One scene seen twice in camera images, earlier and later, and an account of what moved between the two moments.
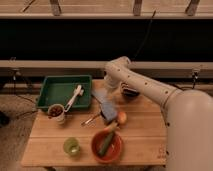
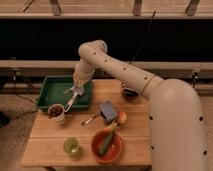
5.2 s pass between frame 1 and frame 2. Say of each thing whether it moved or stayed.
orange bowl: stayed
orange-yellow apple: stayed
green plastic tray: stayed
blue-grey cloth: stayed
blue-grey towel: moved
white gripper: moved
